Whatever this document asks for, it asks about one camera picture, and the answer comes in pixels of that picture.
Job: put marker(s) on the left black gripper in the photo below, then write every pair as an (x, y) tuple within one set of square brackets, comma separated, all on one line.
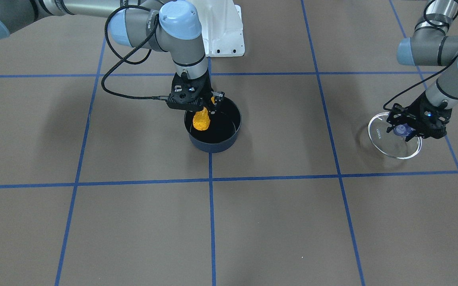
[(441, 114)]

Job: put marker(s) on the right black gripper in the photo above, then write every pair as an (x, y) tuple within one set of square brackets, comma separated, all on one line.
[(206, 88)]

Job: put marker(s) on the yellow plastic corn cob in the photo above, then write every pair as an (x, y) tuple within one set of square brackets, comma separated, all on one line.
[(201, 120)]

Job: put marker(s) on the glass pot lid blue knob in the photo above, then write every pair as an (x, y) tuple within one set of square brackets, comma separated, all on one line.
[(390, 144)]

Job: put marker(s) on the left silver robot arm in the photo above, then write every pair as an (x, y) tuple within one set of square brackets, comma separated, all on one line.
[(430, 45)]

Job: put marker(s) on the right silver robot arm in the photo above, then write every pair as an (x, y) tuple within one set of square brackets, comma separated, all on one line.
[(171, 26)]

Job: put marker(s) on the blue saucepan with handle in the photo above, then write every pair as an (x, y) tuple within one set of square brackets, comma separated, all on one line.
[(222, 131)]

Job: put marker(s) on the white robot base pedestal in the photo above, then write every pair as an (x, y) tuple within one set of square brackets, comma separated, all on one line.
[(222, 27)]

